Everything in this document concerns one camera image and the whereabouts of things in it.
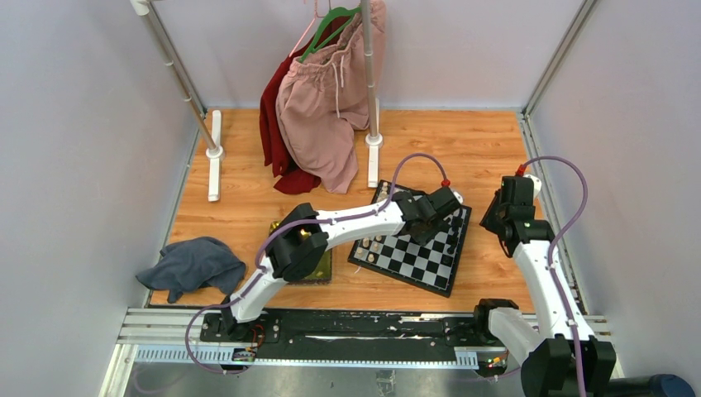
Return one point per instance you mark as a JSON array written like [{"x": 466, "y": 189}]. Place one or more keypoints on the dark blue cylinder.
[{"x": 658, "y": 385}]

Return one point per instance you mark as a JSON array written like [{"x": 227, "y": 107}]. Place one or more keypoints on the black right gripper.
[{"x": 488, "y": 221}]

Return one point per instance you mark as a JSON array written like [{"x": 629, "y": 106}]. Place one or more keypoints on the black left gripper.
[{"x": 423, "y": 237}]

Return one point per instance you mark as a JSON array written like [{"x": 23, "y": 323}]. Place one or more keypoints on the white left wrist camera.
[{"x": 458, "y": 196}]

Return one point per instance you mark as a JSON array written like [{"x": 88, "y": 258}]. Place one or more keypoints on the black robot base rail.
[{"x": 318, "y": 338}]

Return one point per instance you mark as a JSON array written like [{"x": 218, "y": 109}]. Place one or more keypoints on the black chess piece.
[
  {"x": 452, "y": 248},
  {"x": 457, "y": 221},
  {"x": 454, "y": 233}
]

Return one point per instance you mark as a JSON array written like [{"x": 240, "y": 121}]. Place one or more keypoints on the grey blue cloth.
[{"x": 187, "y": 266}]

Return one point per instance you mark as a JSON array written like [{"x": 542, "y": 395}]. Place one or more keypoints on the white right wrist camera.
[{"x": 537, "y": 185}]

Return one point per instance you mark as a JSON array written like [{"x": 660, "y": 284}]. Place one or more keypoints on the dark red garment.
[{"x": 291, "y": 179}]

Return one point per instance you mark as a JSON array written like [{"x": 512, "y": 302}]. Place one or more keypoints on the pink shorts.
[{"x": 323, "y": 101}]

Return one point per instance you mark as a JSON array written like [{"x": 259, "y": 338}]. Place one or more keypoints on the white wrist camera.
[
  {"x": 537, "y": 185},
  {"x": 458, "y": 196}
]

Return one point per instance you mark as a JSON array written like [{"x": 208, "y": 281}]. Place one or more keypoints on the gold metal tin tray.
[{"x": 317, "y": 263}]

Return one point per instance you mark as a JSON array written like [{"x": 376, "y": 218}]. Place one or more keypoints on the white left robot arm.
[{"x": 383, "y": 218}]

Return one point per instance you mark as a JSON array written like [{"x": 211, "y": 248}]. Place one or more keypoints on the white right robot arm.
[{"x": 547, "y": 296}]

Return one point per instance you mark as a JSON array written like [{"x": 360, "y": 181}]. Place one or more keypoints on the black and white chessboard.
[{"x": 427, "y": 267}]

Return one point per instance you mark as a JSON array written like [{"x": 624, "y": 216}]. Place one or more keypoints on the pink clothes hanger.
[{"x": 303, "y": 43}]

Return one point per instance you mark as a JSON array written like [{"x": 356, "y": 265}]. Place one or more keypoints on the white clothes rack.
[{"x": 212, "y": 137}]

